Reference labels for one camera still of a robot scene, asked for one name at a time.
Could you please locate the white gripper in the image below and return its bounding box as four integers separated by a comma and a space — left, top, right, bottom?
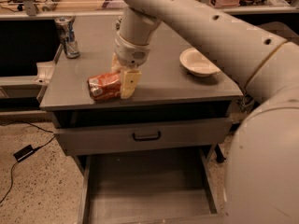
111, 32, 150, 99

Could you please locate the orange coke can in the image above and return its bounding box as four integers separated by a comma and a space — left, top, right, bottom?
87, 73, 121, 101

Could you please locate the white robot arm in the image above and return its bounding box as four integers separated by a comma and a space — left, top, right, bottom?
116, 0, 299, 224

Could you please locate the blue silver soda can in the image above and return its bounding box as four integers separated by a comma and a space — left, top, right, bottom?
54, 17, 80, 59

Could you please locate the closed grey top drawer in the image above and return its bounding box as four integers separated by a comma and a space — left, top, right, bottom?
55, 118, 232, 156

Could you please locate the grey drawer cabinet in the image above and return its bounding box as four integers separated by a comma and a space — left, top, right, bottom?
39, 12, 244, 224

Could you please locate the open grey middle drawer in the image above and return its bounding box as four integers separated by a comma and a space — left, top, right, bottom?
78, 147, 223, 224

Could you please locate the white bowl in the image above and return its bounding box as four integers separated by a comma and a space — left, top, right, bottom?
179, 48, 220, 77

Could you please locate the black power adapter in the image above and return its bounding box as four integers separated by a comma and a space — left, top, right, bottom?
13, 145, 35, 162

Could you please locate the black drawer handle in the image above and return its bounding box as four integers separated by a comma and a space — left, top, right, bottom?
132, 131, 162, 142

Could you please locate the black power cable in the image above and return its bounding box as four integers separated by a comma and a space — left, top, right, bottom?
0, 119, 57, 204

